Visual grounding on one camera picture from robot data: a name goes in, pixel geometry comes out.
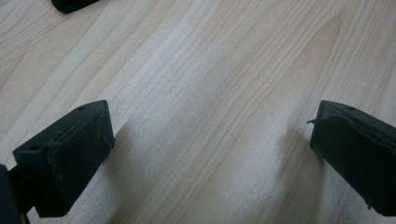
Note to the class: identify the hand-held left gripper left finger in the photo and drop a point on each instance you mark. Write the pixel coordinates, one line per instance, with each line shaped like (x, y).
(71, 155)

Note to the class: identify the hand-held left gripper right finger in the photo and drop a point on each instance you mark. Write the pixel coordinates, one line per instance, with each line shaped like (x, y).
(358, 155)

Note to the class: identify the black glove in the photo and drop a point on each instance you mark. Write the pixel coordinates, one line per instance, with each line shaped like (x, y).
(68, 5)

